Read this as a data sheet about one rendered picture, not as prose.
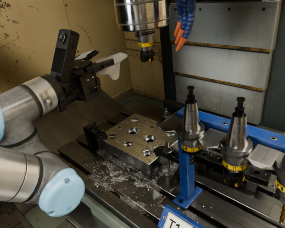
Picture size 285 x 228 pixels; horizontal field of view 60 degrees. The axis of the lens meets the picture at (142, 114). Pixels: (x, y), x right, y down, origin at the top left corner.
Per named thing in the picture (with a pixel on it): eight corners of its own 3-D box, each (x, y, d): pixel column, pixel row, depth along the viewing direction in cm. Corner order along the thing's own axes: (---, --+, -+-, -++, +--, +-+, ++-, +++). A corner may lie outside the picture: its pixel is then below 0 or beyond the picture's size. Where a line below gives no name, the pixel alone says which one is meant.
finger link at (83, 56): (92, 68, 72) (79, 82, 64) (87, 48, 69) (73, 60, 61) (102, 67, 71) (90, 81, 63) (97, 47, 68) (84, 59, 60)
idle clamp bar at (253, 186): (265, 197, 77) (268, 182, 74) (191, 167, 92) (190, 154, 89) (269, 186, 81) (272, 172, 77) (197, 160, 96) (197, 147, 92)
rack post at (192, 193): (186, 211, 76) (182, 131, 62) (172, 202, 80) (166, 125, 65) (202, 191, 82) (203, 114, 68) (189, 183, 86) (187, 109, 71)
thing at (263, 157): (270, 174, 45) (271, 171, 44) (242, 163, 48) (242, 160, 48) (283, 154, 49) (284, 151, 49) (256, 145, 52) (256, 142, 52)
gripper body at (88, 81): (84, 86, 65) (46, 108, 58) (75, 55, 61) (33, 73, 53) (105, 91, 61) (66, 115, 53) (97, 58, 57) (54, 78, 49)
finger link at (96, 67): (109, 62, 61) (76, 72, 58) (108, 55, 61) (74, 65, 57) (116, 67, 58) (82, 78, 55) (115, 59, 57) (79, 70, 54)
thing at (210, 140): (215, 152, 52) (215, 149, 51) (193, 144, 55) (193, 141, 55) (230, 136, 56) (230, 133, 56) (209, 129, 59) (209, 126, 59)
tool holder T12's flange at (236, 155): (257, 151, 52) (258, 142, 51) (241, 166, 49) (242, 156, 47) (230, 139, 56) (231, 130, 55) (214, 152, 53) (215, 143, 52)
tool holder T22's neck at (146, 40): (157, 43, 77) (156, 33, 75) (148, 48, 73) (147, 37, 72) (144, 42, 80) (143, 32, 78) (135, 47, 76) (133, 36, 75)
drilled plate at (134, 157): (150, 175, 86) (149, 164, 83) (98, 146, 104) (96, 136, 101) (187, 142, 99) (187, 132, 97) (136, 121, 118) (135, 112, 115)
